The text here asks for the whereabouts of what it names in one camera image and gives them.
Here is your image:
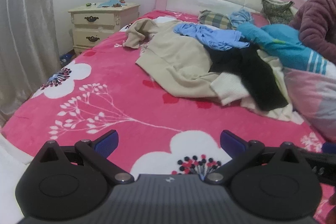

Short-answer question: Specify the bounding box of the beige hoodie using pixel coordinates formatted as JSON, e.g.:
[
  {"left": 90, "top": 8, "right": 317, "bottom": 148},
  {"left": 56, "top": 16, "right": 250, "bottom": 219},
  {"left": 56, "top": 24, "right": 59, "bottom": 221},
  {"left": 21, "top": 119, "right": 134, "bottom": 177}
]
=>
[{"left": 122, "top": 18, "right": 223, "bottom": 98}]

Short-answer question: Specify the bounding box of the cream wooden nightstand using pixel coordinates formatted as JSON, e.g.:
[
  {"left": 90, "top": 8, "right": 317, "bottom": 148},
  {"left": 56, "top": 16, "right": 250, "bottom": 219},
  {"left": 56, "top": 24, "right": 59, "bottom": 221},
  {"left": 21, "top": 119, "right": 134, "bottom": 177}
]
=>
[{"left": 68, "top": 3, "right": 141, "bottom": 55}]

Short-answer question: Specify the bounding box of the light blue t-shirt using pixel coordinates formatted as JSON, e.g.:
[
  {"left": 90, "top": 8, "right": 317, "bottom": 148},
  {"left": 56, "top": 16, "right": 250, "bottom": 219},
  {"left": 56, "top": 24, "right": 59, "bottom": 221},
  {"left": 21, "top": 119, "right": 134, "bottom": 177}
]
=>
[{"left": 174, "top": 22, "right": 251, "bottom": 51}]

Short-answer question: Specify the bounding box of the beige curtain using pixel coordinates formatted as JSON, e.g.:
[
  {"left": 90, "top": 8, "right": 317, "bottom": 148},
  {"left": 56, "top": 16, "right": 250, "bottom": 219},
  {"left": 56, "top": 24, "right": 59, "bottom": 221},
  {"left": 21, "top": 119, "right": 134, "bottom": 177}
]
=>
[{"left": 0, "top": 0, "right": 62, "bottom": 127}]

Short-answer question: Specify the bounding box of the black garment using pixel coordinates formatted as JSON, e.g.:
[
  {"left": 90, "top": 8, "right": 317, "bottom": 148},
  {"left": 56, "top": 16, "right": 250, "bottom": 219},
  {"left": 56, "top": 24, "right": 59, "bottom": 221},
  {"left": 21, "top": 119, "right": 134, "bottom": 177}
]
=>
[{"left": 203, "top": 42, "right": 289, "bottom": 112}]

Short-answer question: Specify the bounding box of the teal striped quilt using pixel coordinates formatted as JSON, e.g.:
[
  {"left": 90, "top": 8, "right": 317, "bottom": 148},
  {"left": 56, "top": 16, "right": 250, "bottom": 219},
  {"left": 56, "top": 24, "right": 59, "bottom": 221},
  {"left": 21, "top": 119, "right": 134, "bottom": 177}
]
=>
[{"left": 238, "top": 22, "right": 335, "bottom": 75}]

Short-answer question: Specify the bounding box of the pale blue crumpled cloth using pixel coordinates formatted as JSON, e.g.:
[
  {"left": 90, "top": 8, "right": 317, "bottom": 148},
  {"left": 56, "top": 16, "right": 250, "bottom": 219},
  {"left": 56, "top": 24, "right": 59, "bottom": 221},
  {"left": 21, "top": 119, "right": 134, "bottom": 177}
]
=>
[{"left": 230, "top": 9, "right": 254, "bottom": 29}]

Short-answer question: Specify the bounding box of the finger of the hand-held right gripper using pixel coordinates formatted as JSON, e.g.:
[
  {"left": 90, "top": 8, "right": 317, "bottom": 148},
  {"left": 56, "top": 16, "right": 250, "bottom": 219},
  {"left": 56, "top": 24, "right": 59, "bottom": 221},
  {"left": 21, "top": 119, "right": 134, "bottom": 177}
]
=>
[{"left": 298, "top": 149, "right": 336, "bottom": 186}]

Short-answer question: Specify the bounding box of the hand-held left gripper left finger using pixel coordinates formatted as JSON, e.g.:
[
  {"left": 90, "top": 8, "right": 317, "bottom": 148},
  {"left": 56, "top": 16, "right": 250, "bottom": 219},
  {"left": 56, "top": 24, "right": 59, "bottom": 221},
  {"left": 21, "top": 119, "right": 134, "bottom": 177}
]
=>
[{"left": 33, "top": 130, "right": 135, "bottom": 185}]

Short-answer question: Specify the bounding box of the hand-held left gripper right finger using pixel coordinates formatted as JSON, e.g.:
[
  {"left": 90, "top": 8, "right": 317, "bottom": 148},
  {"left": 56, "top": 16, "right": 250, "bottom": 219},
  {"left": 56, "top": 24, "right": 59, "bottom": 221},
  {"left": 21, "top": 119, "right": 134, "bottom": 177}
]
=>
[{"left": 203, "top": 130, "right": 306, "bottom": 185}]

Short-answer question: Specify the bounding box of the green patterned pillow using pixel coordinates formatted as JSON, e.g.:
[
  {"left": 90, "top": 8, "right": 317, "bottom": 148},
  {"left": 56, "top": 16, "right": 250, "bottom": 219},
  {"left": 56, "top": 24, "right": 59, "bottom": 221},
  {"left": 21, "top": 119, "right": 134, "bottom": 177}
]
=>
[{"left": 261, "top": 0, "right": 296, "bottom": 25}]

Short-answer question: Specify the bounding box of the checked pillow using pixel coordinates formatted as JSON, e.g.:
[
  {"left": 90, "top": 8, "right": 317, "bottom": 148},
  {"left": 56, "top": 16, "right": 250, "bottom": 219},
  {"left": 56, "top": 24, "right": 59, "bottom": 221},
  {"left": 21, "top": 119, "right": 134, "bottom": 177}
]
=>
[{"left": 197, "top": 9, "right": 233, "bottom": 30}]

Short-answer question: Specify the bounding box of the pink floral blanket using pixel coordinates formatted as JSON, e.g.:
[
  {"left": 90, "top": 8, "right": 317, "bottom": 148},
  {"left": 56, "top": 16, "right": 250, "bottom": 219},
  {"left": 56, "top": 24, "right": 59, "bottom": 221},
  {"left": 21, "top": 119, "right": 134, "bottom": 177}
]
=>
[{"left": 1, "top": 10, "right": 332, "bottom": 223}]

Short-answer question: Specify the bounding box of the white knit sweater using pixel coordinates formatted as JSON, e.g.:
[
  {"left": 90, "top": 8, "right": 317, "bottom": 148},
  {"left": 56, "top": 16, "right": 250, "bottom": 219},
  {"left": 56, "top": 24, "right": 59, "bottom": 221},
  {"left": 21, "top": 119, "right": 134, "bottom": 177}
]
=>
[{"left": 209, "top": 73, "right": 252, "bottom": 106}]

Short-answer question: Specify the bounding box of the small blue cloth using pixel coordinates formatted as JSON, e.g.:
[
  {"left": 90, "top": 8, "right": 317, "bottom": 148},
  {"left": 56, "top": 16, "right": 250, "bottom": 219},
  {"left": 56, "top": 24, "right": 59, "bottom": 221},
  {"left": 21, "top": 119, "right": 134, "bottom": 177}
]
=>
[{"left": 97, "top": 0, "right": 120, "bottom": 8}]

